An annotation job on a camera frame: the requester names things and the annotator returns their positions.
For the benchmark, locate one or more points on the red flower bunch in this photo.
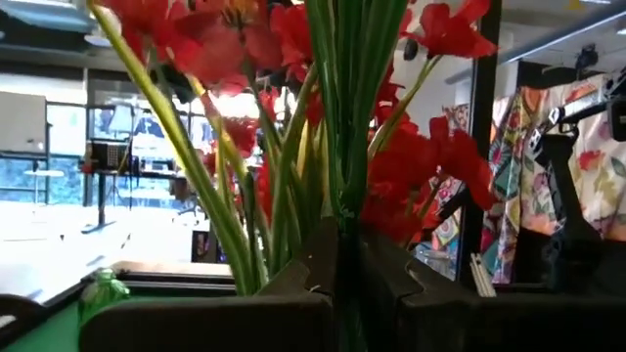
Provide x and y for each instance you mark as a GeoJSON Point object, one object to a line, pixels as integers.
{"type": "Point", "coordinates": [349, 146]}

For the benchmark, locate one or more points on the floral print cloth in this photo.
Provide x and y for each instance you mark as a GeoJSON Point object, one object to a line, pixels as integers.
{"type": "Point", "coordinates": [518, 195]}

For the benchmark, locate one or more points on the red flower sprig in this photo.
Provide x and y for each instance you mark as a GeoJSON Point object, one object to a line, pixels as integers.
{"type": "Point", "coordinates": [215, 44]}

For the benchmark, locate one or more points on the green glass vase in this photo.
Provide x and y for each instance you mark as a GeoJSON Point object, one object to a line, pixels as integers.
{"type": "Point", "coordinates": [105, 293]}

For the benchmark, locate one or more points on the black desk monitor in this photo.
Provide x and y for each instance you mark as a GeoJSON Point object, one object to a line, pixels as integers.
{"type": "Point", "coordinates": [107, 155]}

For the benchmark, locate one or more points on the white round table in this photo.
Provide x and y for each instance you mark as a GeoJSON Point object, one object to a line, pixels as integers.
{"type": "Point", "coordinates": [44, 173]}

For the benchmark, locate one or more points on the background black robot arm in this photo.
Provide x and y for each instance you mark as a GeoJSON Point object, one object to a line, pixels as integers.
{"type": "Point", "coordinates": [567, 195]}

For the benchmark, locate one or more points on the black computer tower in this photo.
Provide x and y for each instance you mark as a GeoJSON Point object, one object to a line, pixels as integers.
{"type": "Point", "coordinates": [208, 247]}

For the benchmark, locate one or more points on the clear glass vase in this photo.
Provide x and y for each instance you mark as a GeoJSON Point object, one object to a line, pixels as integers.
{"type": "Point", "coordinates": [437, 261]}

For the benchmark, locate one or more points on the white board panel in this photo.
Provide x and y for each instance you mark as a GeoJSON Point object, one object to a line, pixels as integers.
{"type": "Point", "coordinates": [22, 122]}

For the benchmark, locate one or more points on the black standing desk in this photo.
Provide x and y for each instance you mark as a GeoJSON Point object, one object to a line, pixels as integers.
{"type": "Point", "coordinates": [101, 200]}

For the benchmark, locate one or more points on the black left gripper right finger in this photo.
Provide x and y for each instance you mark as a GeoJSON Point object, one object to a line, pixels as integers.
{"type": "Point", "coordinates": [440, 327]}

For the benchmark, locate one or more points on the silver extrusion bars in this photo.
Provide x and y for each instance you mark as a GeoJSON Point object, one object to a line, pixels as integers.
{"type": "Point", "coordinates": [481, 278]}

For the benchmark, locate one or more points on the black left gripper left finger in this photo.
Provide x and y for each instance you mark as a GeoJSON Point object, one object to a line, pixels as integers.
{"type": "Point", "coordinates": [220, 327]}

